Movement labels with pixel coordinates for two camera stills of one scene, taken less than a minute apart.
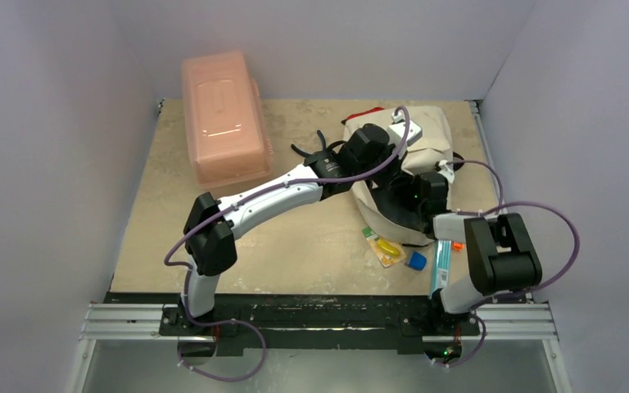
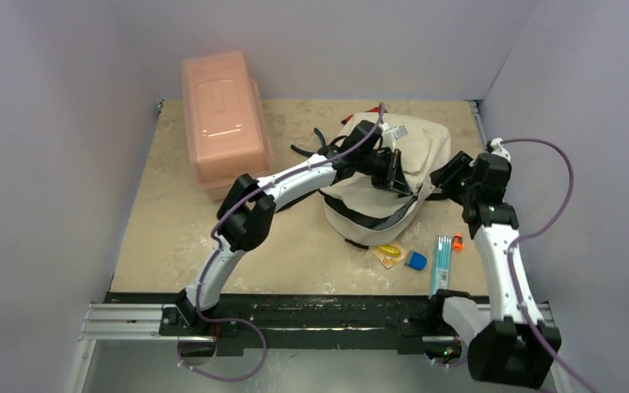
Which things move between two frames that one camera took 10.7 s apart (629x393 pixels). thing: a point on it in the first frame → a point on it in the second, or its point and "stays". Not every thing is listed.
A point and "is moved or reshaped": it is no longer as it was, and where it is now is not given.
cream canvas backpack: x=435 y=148 is moved or reshaped
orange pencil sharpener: x=458 y=246 stays
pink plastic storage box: x=226 y=119 stays
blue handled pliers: x=314 y=154 stays
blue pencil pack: x=441 y=267 stays
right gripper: x=401 y=211 → x=445 y=173
